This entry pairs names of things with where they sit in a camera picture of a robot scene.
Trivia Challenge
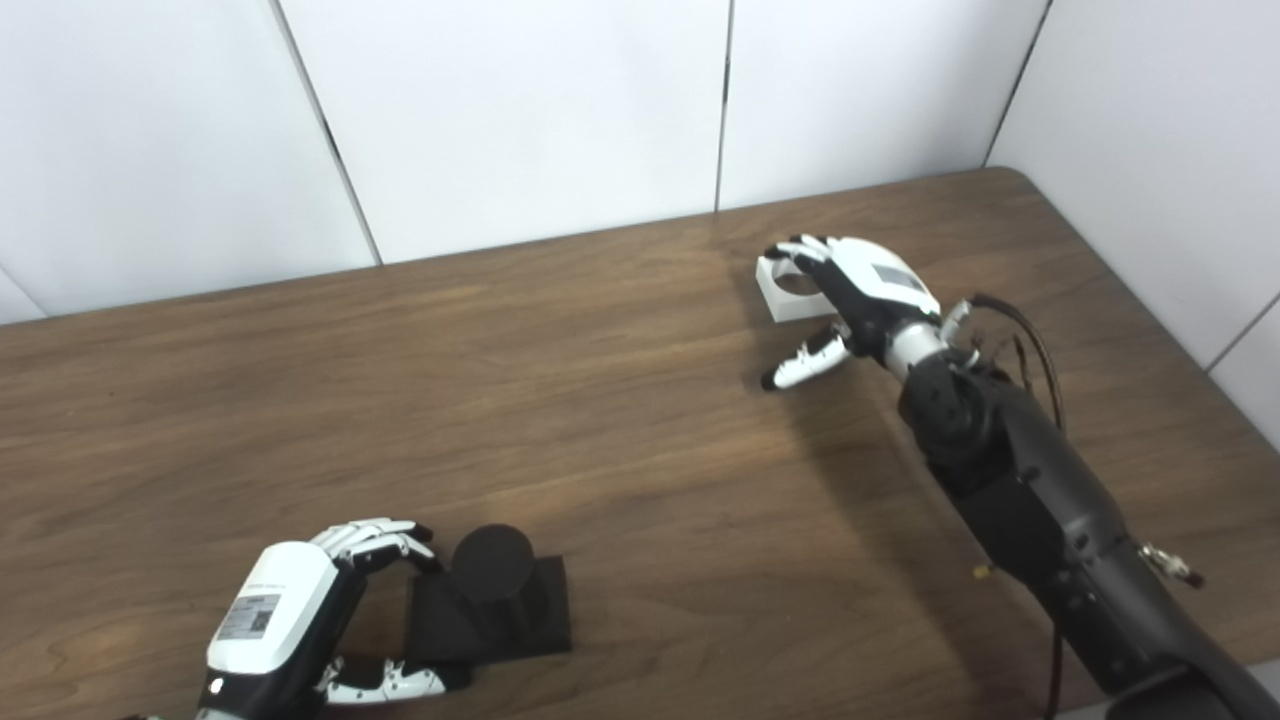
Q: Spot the black peg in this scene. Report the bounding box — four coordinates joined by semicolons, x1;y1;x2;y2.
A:
405;524;573;666

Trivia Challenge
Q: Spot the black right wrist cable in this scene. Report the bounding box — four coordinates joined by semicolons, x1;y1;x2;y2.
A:
965;293;1066;720

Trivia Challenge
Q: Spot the white square piece with hole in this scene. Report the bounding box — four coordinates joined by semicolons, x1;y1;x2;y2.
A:
756;250;841;324

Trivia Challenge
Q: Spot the white and black right hand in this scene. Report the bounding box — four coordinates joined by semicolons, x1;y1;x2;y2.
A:
760;234;943;392

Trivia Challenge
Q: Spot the white and black left hand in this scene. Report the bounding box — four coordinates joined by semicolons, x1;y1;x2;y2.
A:
197;517;471;720

